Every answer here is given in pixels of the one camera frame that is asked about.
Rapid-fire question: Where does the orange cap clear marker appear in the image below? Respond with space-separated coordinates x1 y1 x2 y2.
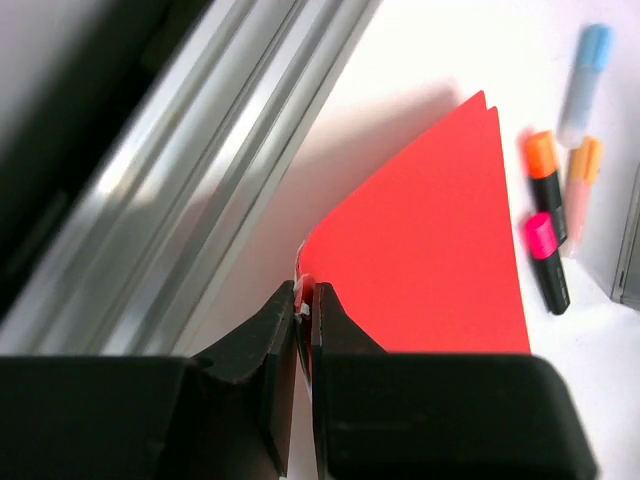
565 136 603 256

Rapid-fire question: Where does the pink black highlighter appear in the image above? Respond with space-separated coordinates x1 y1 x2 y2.
523 212 570 315

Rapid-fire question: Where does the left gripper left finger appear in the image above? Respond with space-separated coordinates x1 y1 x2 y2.
1 282 296 479

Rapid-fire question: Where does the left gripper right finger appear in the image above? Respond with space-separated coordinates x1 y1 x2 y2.
310 283 598 479

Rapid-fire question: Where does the blue cap clear marker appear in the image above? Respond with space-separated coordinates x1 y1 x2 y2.
557 23 613 149

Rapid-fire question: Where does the red folder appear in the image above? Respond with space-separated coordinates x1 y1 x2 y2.
295 92 530 354

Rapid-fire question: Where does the clear plastic drawer organizer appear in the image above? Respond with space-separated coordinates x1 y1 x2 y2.
611 169 640 311

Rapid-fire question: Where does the orange black highlighter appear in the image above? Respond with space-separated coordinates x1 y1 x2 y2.
523 131 568 245

